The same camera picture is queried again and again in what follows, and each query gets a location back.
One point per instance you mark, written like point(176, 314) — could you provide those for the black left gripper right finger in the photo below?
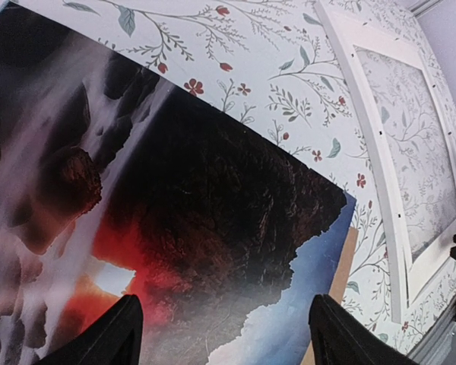
point(338, 338)

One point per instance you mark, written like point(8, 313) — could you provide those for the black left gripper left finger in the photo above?
point(115, 338)

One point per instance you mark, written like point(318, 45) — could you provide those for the brown cardboard backing board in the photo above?
point(339, 283)

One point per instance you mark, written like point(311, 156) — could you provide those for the clear acrylic sheet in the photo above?
point(417, 144)

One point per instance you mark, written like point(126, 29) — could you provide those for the dark red blue photo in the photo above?
point(115, 181)

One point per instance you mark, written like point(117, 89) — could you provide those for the white mat board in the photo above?
point(415, 167)

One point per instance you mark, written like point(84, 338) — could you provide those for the floral patterned table cover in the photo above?
point(270, 65)

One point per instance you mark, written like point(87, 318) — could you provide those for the aluminium front rail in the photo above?
point(436, 345)

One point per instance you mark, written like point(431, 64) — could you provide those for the white picture frame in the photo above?
point(408, 277)

